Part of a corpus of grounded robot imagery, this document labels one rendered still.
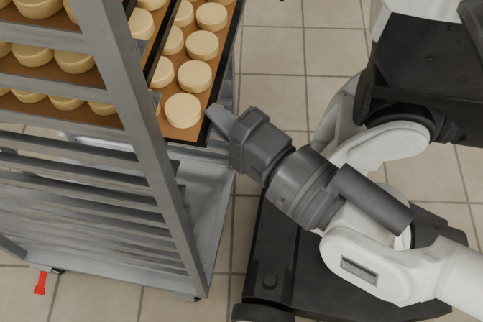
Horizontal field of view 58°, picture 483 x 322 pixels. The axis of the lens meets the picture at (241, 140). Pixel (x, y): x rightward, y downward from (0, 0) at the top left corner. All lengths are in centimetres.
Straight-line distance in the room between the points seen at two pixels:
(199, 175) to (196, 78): 96
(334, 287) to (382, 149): 76
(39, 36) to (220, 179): 115
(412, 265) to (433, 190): 137
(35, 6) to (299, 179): 35
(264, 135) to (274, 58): 154
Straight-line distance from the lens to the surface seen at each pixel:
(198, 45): 68
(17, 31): 50
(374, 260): 50
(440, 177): 190
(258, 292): 137
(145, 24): 59
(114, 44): 40
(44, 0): 52
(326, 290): 144
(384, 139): 73
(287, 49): 211
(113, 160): 69
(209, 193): 154
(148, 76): 54
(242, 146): 54
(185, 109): 61
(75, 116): 66
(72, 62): 57
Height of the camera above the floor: 156
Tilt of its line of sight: 60 degrees down
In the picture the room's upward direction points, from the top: straight up
